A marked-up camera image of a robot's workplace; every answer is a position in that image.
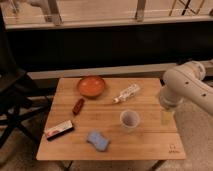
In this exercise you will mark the yellowish translucent gripper finger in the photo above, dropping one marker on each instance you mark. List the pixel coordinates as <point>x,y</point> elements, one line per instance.
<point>167,117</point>

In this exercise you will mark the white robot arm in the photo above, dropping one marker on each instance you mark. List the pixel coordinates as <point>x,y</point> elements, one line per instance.
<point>185,81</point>

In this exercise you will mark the orange ceramic bowl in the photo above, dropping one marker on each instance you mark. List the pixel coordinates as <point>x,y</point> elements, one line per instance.
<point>91,86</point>

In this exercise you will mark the wooden table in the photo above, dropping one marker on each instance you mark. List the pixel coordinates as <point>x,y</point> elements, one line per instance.
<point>150,140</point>

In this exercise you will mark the blue sponge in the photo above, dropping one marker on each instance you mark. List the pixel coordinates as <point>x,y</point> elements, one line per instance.
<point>99,142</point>

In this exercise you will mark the black and white eraser box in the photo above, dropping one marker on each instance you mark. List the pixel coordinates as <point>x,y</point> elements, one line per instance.
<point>58,130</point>

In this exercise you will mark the black office chair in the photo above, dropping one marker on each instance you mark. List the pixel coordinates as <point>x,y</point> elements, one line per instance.
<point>14,83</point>

